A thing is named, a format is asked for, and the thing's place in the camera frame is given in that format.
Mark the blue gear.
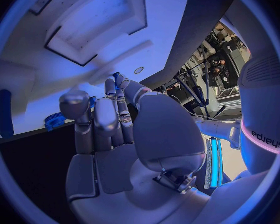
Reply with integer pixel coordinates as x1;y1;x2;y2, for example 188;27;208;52
44;112;67;132

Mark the glowing light bar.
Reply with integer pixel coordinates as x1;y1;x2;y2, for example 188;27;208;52
203;137;224;190

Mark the thick blue cylinder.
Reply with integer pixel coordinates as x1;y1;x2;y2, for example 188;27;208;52
0;89;15;140

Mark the white task board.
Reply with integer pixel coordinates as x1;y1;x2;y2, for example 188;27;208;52
0;0;192;141

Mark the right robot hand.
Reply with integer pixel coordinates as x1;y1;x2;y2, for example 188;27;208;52
59;72;211;224

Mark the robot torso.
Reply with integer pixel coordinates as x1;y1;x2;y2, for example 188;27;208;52
237;55;280;175

